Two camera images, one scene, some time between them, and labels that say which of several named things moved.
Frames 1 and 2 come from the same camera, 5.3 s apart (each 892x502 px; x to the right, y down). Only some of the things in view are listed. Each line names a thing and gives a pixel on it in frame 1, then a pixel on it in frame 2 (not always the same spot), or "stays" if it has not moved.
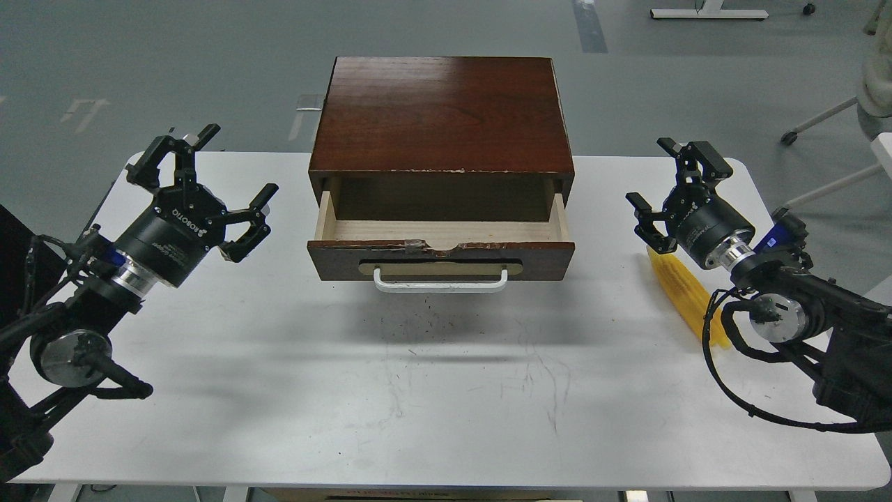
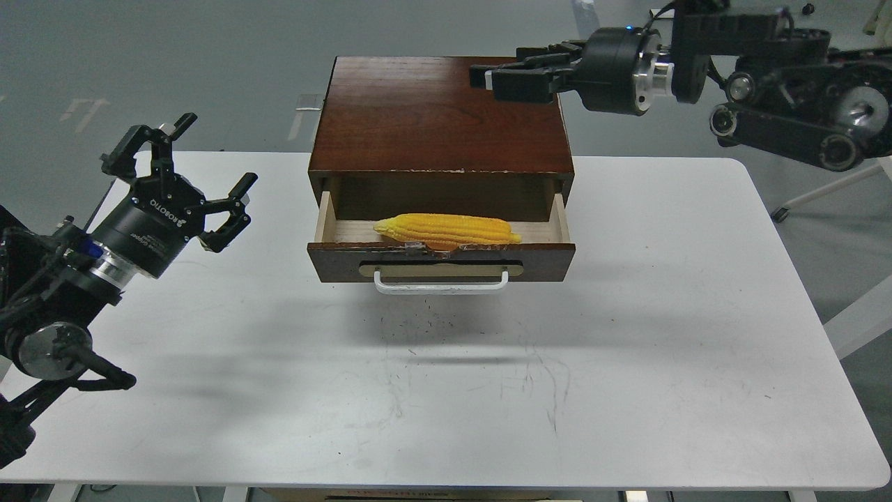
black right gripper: x=699 y=218 -> x=615 y=72
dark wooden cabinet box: x=442 y=139 stays
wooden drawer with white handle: x=404 y=256 stays
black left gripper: x=182 y=222 -> x=156 y=221
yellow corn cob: x=690 y=296 -> x=443 y=231
